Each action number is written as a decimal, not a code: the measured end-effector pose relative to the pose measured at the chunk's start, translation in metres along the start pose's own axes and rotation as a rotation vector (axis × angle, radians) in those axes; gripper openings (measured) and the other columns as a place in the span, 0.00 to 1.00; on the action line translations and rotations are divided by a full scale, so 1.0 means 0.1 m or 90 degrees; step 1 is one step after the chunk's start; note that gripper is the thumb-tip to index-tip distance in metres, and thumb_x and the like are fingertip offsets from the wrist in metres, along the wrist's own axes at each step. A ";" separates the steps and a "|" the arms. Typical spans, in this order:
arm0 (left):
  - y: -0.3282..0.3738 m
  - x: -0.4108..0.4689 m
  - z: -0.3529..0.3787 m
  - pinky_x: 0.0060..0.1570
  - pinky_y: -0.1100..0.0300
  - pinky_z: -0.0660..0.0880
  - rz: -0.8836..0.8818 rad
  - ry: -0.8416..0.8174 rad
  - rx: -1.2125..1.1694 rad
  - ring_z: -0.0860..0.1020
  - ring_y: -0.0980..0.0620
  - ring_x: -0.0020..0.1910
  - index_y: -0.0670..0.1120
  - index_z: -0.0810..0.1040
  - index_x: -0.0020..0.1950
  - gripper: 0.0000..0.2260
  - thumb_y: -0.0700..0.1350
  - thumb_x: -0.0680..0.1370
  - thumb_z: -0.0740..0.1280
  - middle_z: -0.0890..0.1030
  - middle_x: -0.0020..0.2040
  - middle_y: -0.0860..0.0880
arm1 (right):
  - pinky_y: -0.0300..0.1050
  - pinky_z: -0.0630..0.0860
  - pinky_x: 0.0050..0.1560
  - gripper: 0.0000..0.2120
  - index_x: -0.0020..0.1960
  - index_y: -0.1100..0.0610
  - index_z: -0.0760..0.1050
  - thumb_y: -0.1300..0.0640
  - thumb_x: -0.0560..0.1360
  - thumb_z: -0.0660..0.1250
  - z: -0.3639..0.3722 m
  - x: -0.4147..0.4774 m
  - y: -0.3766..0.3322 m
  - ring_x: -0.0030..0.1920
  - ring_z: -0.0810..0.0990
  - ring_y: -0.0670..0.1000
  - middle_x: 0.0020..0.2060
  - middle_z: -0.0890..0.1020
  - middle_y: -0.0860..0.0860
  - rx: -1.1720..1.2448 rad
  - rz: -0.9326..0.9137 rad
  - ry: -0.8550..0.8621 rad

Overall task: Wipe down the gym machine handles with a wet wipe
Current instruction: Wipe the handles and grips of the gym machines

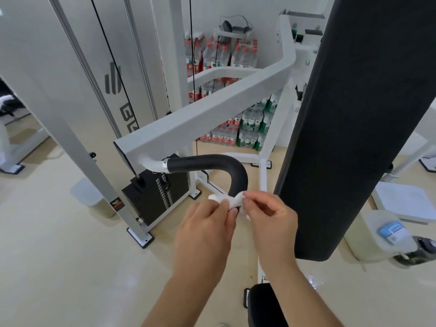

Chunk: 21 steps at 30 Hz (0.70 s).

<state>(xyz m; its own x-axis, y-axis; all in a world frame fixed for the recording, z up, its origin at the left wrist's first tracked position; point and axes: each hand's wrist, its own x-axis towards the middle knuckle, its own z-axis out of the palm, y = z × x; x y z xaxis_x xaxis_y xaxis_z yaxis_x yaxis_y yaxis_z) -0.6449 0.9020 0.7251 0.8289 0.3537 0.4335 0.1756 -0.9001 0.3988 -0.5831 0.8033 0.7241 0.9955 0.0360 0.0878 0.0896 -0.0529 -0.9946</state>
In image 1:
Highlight person's right forearm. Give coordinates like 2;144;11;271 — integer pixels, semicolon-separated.
259;260;345;327

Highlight black seat pad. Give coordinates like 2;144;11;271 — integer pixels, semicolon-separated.
243;283;290;327

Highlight person's left hand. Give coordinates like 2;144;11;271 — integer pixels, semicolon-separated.
172;201;238;280

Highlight black headphones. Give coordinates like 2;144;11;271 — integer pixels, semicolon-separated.
217;15;255;35

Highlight white gym machine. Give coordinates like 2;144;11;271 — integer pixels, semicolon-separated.
0;77;52;175

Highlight grey machine shroud panel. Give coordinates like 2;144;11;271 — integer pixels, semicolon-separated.
0;0;168;141

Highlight white flat platform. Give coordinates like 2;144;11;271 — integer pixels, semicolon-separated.
371;182;436;226

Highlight stack of red-cap bottle packs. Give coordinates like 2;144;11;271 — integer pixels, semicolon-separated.
185;30;263;147

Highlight person's left forearm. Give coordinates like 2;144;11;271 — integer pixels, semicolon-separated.
141;267;219;327

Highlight black weight stack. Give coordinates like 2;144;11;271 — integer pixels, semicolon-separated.
121;154;192;233

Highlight person's right hand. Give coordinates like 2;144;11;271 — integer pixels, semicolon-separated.
243;191;300;270

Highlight white tissue wipe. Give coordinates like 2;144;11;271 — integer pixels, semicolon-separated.
208;191;251;222

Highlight black padded back rest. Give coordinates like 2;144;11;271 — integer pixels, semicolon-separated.
274;0;436;261

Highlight stack of green-label bottle packs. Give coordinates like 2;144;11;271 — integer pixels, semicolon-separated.
238;91;284;151

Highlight white machine pivot frame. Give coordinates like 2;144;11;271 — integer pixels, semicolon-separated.
251;9;328;193

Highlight white machine base bar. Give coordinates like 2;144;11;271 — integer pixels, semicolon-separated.
383;99;436;182

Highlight white plastic jug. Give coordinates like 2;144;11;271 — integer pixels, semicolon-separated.
343;210;418;263

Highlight black machine cable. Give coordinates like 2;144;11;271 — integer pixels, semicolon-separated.
188;0;195;111
89;0;137;137

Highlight white slanted frame post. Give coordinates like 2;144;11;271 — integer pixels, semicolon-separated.
0;0;154;250

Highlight black foam handle grip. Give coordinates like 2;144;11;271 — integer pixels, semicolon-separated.
163;154;249;201

